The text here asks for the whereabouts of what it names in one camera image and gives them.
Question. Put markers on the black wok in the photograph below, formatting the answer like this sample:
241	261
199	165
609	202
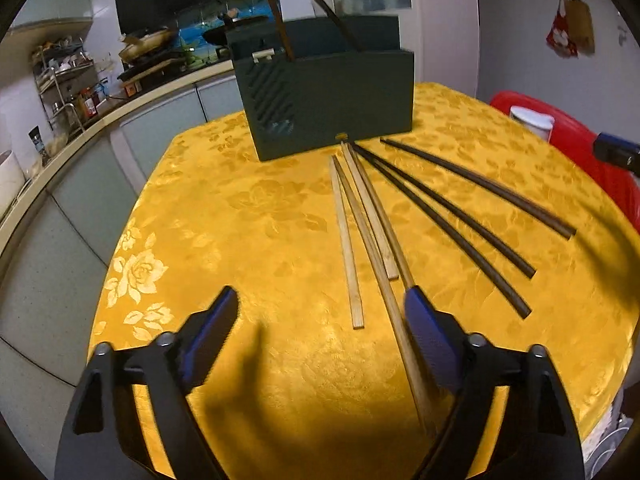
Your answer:
217	35

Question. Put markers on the dark green utensil holder box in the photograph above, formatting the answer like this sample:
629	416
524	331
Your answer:
325	105

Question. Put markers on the white rice cooker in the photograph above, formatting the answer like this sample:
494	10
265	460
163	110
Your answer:
10	185

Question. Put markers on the grey lower kitchen cabinets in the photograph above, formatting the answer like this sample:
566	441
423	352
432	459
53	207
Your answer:
60	240

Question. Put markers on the beige kitchen countertop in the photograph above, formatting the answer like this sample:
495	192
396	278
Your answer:
75	145

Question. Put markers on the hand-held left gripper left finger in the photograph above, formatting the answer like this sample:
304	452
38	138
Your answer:
210	340

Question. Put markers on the golden frying pan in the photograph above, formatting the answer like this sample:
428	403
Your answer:
145	42

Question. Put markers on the brown wooden chopstick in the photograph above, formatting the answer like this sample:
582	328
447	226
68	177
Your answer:
273	5

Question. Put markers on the long wooden chopstick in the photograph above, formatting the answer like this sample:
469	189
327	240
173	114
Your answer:
370	260

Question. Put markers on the black portable stove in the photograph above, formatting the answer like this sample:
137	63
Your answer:
150	67

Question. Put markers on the blue picture backsplash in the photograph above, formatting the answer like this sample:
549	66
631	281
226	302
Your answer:
195	35

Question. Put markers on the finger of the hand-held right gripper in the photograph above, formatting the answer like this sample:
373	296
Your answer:
617	152

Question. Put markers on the brown hanging bag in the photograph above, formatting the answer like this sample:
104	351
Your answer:
582	25

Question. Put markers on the pepper grinder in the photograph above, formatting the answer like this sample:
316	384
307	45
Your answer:
37	142

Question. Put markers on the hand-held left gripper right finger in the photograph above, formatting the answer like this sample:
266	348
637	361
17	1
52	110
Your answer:
430	335

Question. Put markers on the metal spice rack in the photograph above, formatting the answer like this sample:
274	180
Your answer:
65	80

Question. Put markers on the red hanging cloth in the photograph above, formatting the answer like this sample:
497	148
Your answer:
560	35

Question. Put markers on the yellow floral tablecloth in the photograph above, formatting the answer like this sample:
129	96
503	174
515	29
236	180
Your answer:
250	220

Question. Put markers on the red plastic stool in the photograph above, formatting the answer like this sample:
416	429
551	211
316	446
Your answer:
575	150

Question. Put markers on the red sauce bottle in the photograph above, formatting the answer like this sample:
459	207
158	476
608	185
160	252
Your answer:
90	105

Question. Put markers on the light wooden chopstick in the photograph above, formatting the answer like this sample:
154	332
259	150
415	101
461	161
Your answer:
345	240
368	210
385	225

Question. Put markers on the white cup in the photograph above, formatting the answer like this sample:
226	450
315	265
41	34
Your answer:
532	122

